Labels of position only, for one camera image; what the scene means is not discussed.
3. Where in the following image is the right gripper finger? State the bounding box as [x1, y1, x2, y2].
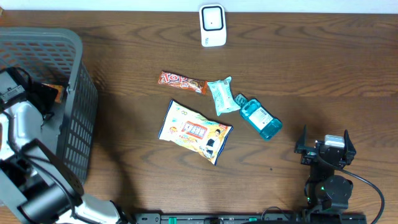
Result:
[295, 125, 307, 150]
[343, 129, 356, 156]

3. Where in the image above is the small orange snack box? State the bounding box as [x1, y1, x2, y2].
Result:
[45, 83, 65, 103]

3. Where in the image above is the teal mouthwash bottle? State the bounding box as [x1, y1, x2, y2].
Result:
[234, 93, 282, 141]

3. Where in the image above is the light teal wipes pack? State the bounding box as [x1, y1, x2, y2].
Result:
[208, 77, 241, 116]

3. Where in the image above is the red Top chocolate bar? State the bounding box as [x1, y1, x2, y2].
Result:
[158, 72, 208, 95]

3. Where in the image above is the yellow chips bag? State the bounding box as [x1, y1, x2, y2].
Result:
[158, 100, 233, 165]

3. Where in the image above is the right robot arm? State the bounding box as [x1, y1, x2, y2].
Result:
[294, 128, 356, 214]

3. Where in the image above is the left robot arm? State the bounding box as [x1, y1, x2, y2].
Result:
[1, 67, 134, 223]

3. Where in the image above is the white barcode scanner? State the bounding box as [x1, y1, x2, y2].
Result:
[199, 4, 227, 47]

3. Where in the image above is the grey plastic basket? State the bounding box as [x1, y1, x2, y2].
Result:
[1, 27, 98, 182]

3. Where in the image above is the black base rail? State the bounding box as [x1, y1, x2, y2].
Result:
[134, 213, 367, 224]

